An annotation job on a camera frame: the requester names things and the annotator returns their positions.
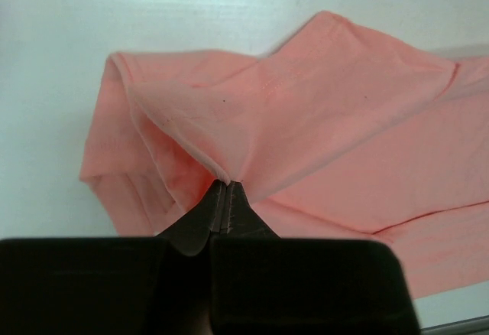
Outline aluminium rail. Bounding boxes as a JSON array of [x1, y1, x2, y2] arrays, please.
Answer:
[[421, 315, 489, 335]]

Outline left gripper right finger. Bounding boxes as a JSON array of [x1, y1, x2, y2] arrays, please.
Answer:
[[219, 181, 278, 239]]

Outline pink t shirt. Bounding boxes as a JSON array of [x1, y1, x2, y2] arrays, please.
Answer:
[[80, 11, 488, 298]]

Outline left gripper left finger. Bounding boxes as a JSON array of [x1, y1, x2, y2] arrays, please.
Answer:
[[156, 181, 224, 257]]

